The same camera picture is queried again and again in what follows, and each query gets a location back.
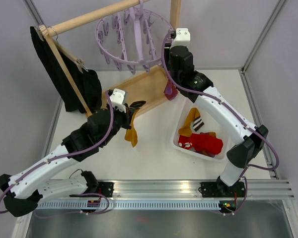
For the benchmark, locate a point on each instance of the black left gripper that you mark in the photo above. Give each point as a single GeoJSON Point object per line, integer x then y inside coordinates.
{"type": "Point", "coordinates": [127, 116]}

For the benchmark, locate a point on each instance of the mustard yellow sock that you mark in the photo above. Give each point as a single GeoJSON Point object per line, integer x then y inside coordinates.
{"type": "Point", "coordinates": [131, 134]}

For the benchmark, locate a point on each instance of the maroon purple striped sock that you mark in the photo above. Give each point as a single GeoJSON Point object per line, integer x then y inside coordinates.
{"type": "Point", "coordinates": [170, 91]}

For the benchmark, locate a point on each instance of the mustard sock brown cuff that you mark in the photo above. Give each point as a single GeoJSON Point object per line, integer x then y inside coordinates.
{"type": "Point", "coordinates": [192, 123]}

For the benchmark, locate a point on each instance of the purple round clip hanger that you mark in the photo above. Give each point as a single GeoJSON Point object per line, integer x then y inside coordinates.
{"type": "Point", "coordinates": [131, 38]}

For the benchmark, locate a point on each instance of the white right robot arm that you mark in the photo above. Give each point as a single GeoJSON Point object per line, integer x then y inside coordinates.
{"type": "Point", "coordinates": [248, 138]}

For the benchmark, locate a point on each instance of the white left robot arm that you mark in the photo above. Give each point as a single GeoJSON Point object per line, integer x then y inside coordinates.
{"type": "Point", "coordinates": [22, 193]}

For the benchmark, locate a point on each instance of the wooden clip hanger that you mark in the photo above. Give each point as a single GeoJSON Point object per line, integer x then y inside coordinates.
{"type": "Point", "coordinates": [56, 48]}

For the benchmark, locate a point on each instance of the wooden clothes rack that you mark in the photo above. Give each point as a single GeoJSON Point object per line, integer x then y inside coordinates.
{"type": "Point", "coordinates": [147, 86]}

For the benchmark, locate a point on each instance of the red sock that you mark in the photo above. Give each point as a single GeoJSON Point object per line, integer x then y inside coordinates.
{"type": "Point", "coordinates": [202, 144]}

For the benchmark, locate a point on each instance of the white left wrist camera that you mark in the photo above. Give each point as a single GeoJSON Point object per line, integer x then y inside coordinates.
{"type": "Point", "coordinates": [118, 98]}

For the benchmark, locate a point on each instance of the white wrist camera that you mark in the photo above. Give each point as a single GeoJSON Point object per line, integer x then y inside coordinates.
{"type": "Point", "coordinates": [182, 38]}
{"type": "Point", "coordinates": [118, 98]}

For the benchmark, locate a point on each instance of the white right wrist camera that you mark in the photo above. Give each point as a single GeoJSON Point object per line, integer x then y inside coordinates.
{"type": "Point", "coordinates": [182, 38]}

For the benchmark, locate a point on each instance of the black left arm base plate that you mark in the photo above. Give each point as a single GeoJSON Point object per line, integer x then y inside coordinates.
{"type": "Point", "coordinates": [104, 188]}

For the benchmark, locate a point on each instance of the white slotted cable duct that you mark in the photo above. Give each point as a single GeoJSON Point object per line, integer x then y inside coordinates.
{"type": "Point", "coordinates": [86, 204]}

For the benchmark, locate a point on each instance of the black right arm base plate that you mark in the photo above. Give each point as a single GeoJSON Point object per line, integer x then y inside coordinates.
{"type": "Point", "coordinates": [211, 189]}

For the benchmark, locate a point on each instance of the aluminium mounting rail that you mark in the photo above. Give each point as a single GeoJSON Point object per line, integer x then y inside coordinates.
{"type": "Point", "coordinates": [258, 189]}

